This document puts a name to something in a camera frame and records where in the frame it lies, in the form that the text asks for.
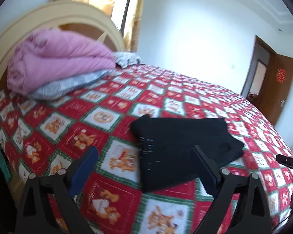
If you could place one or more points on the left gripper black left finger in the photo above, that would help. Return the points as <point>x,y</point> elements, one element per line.
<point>34,211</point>

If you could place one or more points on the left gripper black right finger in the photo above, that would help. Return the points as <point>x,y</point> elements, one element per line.
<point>252,211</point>

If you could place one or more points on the black pants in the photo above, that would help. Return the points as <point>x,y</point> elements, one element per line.
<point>165,148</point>

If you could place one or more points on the red patchwork bedspread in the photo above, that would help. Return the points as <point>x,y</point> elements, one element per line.
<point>42,137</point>

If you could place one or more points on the red door decoration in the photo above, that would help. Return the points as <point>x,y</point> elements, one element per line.
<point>281,75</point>

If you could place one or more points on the brown wooden door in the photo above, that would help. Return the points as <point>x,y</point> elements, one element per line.
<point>273,95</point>

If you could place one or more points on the grey patterned pillow under quilt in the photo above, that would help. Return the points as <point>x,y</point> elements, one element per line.
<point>57,89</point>

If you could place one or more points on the pink folded quilt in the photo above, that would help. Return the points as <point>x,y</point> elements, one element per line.
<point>51,54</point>

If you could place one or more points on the white patterned pillow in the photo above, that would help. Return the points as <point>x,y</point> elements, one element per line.
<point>125,59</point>

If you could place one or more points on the cream wooden headboard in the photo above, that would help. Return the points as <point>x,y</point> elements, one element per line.
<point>65,15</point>

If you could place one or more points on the window with frame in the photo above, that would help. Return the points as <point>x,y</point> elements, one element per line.
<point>119,14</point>

